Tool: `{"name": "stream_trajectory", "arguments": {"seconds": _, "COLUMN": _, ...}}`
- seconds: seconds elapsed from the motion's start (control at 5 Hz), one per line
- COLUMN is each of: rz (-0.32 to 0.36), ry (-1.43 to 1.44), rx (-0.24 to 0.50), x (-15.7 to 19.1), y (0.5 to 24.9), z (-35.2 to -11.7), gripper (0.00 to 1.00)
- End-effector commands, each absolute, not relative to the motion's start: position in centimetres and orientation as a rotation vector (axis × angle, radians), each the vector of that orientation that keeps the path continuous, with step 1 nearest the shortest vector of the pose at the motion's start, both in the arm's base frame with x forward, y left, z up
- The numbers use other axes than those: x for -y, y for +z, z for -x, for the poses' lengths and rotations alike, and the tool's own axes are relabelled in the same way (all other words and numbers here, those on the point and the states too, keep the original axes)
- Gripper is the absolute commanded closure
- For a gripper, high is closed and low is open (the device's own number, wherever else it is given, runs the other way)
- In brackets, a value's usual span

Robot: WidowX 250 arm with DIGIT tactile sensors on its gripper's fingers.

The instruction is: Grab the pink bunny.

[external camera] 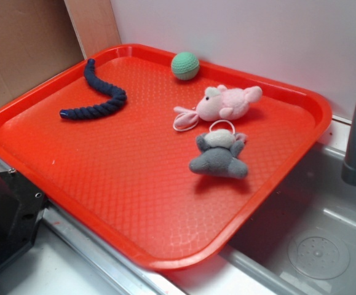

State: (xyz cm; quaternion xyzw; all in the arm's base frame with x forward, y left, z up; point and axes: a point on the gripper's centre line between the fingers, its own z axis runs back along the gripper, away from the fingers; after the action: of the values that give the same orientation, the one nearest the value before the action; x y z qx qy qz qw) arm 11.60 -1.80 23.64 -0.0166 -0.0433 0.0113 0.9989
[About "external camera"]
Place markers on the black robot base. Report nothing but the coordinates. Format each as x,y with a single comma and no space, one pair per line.
21,204

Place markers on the grey plush toy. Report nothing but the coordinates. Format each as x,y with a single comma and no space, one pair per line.
219,152

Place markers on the red plastic tray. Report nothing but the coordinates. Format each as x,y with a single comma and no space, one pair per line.
126,176

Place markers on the green dimpled ball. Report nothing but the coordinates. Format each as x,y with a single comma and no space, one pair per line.
185,66

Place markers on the grey plastic sink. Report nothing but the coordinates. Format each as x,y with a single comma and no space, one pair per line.
301,240

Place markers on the brown cardboard panel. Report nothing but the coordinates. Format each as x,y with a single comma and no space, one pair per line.
37,42

